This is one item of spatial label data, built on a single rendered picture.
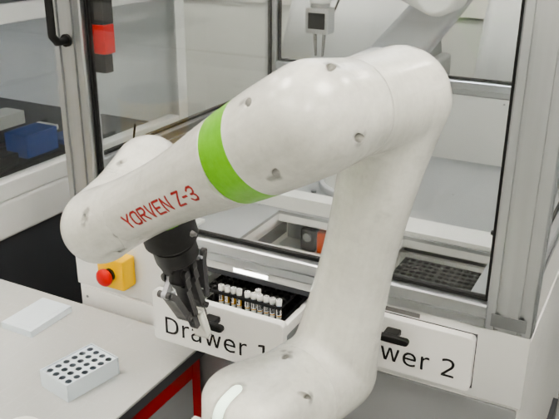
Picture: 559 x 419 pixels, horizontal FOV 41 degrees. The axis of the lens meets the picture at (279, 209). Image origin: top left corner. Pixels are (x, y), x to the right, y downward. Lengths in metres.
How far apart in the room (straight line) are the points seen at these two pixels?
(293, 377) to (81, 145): 0.88
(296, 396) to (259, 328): 0.46
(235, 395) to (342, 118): 0.38
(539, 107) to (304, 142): 0.58
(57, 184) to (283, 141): 1.54
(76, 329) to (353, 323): 0.88
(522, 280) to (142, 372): 0.75
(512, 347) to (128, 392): 0.71
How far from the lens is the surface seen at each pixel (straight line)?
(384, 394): 1.51
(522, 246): 1.29
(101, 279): 1.67
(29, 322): 1.75
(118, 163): 1.11
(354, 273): 0.95
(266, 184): 0.77
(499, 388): 1.43
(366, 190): 0.89
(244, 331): 1.41
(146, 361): 1.59
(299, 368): 0.98
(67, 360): 1.56
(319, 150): 0.72
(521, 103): 1.22
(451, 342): 1.38
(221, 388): 0.94
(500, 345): 1.38
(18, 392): 1.56
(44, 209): 2.19
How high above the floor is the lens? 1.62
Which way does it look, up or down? 22 degrees down
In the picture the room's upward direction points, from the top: straight up
